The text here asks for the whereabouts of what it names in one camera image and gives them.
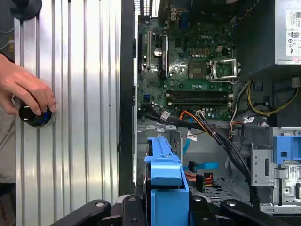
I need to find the black cable bundle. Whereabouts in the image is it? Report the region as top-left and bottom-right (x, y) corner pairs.
(138, 105), (261, 206)

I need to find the thin metal locking lever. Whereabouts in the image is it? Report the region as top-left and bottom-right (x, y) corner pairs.
(209, 76), (241, 84)

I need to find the hard disk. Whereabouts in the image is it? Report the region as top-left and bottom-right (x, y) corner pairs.
(143, 135), (190, 226)

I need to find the person's bare hand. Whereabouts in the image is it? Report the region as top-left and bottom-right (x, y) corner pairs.
(0, 53), (57, 116)

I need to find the blue rear port connector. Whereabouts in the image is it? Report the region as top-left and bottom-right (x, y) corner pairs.
(179, 11), (189, 31)

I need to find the CPU socket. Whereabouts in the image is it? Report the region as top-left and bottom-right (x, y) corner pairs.
(187, 61), (209, 80)

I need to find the yellow wire loop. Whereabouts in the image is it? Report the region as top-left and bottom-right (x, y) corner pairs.
(246, 79), (300, 117)

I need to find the black round object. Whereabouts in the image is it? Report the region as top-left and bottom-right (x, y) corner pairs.
(10, 0), (43, 21)

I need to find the green motherboard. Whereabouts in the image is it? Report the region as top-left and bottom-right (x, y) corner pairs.
(137, 16), (236, 121)

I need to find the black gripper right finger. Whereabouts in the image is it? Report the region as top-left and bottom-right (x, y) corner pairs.
(190, 196), (291, 226)

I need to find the round black tool blue ring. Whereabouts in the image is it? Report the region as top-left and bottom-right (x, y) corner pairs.
(18, 103), (57, 129)

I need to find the silver socket cover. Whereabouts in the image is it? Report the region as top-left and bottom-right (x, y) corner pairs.
(208, 58), (238, 80)

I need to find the grey power supply unit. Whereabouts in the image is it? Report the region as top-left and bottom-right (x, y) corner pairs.
(274, 0), (301, 66)

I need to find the white expansion slot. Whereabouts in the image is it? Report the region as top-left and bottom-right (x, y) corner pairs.
(146, 30), (152, 69)

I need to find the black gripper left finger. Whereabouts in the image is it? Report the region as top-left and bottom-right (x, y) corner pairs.
(50, 195), (144, 226)

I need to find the black RAM slot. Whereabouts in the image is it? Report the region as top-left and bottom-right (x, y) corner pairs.
(165, 97), (234, 106)
(165, 90), (234, 97)

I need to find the person's beige clothed trunk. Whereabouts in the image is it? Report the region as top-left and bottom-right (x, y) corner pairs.
(0, 110), (16, 185)

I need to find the open black PC case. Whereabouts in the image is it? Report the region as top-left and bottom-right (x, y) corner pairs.
(119, 0), (301, 226)

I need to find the grey metal drive cage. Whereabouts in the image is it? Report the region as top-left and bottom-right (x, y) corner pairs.
(249, 126), (301, 214)

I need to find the orange striped wire bundle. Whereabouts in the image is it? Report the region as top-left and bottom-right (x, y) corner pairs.
(179, 110), (214, 136)

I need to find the short black expansion slot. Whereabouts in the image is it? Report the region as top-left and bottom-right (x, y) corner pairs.
(160, 34), (169, 80)

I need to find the blue plastic cage latch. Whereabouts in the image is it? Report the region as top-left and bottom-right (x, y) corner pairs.
(272, 135), (301, 165)

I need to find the long black expansion slot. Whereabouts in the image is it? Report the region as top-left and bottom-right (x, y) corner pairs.
(138, 32), (143, 74)

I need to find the blue flat disk wire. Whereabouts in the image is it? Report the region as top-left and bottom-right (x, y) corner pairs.
(182, 137), (220, 174)

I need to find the multicolour disk power wire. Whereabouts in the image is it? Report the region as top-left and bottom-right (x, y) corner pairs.
(184, 171), (214, 193)

